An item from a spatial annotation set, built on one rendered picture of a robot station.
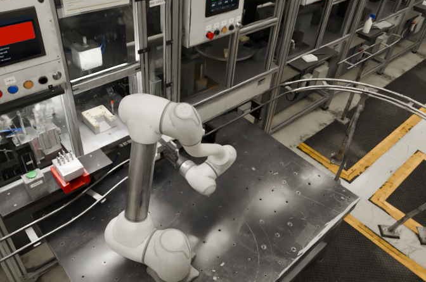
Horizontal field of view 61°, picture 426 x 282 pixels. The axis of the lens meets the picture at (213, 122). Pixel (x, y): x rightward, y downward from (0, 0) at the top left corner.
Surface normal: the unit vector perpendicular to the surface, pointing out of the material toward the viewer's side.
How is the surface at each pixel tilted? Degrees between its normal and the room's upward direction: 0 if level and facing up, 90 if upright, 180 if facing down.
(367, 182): 0
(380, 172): 0
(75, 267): 0
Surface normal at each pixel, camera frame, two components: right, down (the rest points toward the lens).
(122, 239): -0.33, 0.24
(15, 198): 0.08, -0.78
